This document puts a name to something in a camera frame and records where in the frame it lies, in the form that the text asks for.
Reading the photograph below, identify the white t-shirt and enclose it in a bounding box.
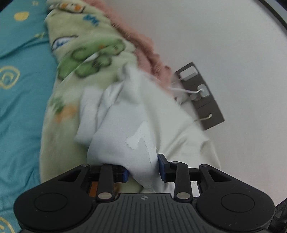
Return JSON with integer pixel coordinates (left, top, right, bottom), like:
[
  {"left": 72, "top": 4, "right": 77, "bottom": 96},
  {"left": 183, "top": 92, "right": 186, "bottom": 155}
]
[{"left": 75, "top": 65, "right": 220, "bottom": 193}]

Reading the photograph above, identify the pink fuzzy blanket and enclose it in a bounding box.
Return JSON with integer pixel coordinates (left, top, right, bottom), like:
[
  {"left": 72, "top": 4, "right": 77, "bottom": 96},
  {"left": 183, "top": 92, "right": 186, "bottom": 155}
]
[{"left": 86, "top": 0, "right": 173, "bottom": 95}]

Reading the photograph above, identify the green cartoon fleece blanket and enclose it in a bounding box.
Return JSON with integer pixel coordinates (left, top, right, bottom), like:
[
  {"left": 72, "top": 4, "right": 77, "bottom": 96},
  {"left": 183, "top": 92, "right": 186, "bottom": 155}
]
[{"left": 39, "top": 1, "right": 137, "bottom": 182}]

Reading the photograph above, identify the teal patterned bed sheet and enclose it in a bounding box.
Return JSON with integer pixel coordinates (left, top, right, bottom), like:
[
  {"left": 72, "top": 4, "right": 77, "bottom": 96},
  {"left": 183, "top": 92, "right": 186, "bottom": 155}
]
[{"left": 1, "top": 1, "right": 57, "bottom": 232}]

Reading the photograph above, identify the white charging cable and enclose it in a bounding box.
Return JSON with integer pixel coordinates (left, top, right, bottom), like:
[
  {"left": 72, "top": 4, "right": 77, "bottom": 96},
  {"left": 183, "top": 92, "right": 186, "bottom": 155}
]
[{"left": 143, "top": 72, "right": 206, "bottom": 106}]

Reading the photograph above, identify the grey wall socket panel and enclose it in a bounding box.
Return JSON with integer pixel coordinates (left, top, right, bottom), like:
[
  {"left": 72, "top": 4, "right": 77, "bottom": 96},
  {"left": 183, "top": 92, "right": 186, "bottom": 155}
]
[{"left": 174, "top": 62, "right": 225, "bottom": 130}]

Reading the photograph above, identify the framed leaf wall picture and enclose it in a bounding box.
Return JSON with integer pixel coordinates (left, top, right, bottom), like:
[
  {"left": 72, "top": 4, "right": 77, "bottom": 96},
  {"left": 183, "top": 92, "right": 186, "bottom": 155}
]
[{"left": 259, "top": 0, "right": 287, "bottom": 29}]

